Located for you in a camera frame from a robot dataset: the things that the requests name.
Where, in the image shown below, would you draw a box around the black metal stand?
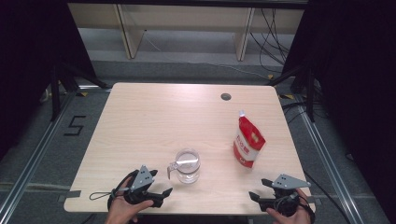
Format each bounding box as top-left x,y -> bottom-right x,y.
49,62 -> 110,122
267,64 -> 317,123

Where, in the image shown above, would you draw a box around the clear glass jar with lid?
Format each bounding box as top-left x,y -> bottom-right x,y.
166,147 -> 202,185

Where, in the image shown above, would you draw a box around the person's left hand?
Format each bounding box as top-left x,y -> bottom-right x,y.
105,177 -> 155,224

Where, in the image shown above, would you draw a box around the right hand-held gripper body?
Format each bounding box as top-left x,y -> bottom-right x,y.
258,174 -> 312,218

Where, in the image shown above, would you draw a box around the red and white sugar bag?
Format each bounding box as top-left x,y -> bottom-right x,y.
233,109 -> 267,169

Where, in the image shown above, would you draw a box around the black floor cable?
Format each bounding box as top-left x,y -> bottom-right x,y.
303,170 -> 354,224

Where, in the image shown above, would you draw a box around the black floor cables by stand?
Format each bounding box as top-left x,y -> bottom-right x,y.
281,101 -> 331,125

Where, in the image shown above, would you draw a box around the person's right hand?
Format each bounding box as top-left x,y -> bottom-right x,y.
265,188 -> 314,224

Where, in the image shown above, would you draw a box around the bundle of black cables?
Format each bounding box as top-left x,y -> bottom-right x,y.
248,7 -> 292,74

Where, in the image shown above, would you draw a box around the thin black cord loop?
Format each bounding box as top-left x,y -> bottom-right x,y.
89,190 -> 117,201

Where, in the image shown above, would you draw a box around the light wooden shelf unit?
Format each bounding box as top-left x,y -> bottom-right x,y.
67,3 -> 305,63

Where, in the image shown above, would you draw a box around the black curtain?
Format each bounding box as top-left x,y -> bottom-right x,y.
0,0 -> 97,161
280,0 -> 396,217

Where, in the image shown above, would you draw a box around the metal floor rail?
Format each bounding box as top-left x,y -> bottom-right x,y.
0,91 -> 78,218
293,92 -> 359,224

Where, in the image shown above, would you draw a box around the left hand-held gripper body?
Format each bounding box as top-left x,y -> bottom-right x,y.
123,164 -> 165,208

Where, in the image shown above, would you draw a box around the grey tape piece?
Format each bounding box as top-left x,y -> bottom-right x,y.
64,189 -> 82,200

